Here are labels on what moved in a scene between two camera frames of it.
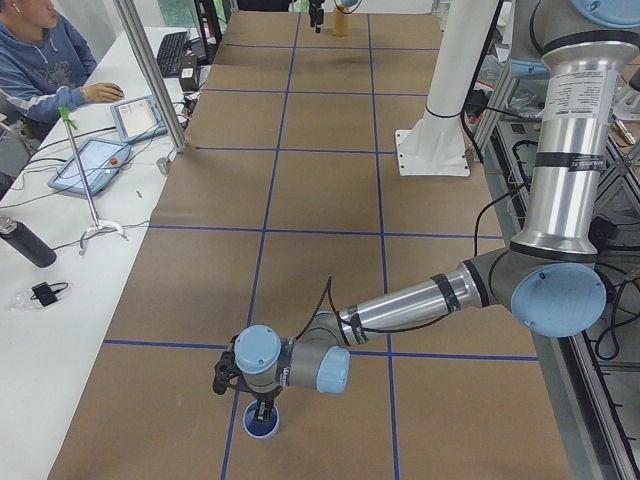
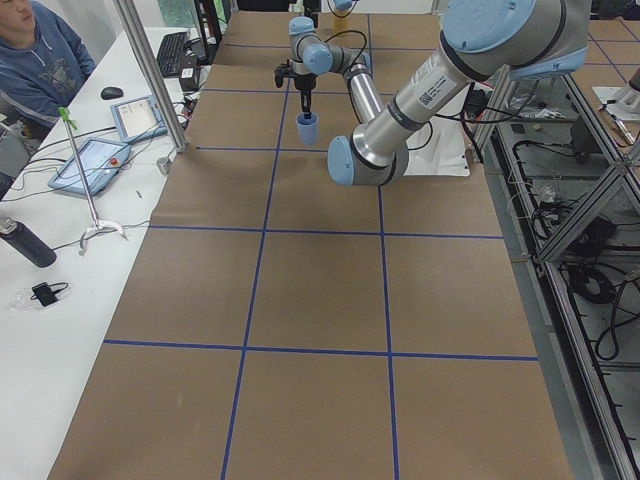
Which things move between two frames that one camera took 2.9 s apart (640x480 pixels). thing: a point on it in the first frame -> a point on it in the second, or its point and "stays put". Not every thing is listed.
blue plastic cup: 257,428 -> 308,127
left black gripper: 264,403 -> 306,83
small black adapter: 45,294 stays put
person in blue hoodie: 44,62 stays put
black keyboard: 171,53 stays put
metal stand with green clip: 99,225 stays put
